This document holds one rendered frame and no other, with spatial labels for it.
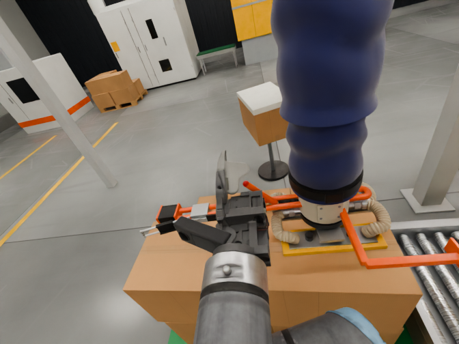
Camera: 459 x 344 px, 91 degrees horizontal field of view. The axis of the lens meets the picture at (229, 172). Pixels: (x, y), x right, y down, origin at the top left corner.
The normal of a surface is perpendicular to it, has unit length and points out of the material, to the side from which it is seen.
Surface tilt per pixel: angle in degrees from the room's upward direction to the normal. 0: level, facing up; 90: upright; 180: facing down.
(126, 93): 90
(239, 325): 21
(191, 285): 0
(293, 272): 0
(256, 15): 90
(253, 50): 90
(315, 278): 0
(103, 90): 90
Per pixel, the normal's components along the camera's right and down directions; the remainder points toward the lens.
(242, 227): -0.22, -0.77
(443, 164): -0.09, 0.63
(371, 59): 0.44, 0.21
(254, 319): 0.51, -0.66
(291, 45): -0.89, 0.24
